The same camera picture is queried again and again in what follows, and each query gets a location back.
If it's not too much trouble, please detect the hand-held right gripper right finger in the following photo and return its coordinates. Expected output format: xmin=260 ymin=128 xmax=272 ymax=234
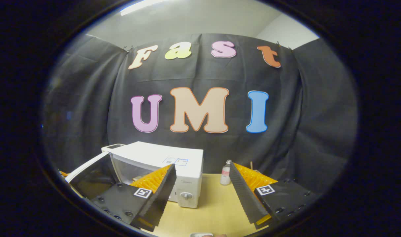
xmin=229 ymin=161 xmax=319 ymax=230

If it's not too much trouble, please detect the small white toaster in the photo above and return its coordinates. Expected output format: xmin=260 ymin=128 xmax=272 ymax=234
xmin=101 ymin=144 xmax=126 ymax=153

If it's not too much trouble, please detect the white microwave oven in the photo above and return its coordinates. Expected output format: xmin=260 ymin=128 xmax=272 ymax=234
xmin=65 ymin=142 xmax=204 ymax=208

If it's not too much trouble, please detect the black backdrop cloth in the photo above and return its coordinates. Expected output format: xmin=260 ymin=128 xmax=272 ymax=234
xmin=42 ymin=33 xmax=358 ymax=195

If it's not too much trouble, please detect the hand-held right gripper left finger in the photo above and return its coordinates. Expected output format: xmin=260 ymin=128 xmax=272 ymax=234
xmin=90 ymin=164 xmax=177 ymax=232

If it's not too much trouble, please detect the small bottle with pink label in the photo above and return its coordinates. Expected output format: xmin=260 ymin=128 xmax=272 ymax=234
xmin=220 ymin=160 xmax=232 ymax=185

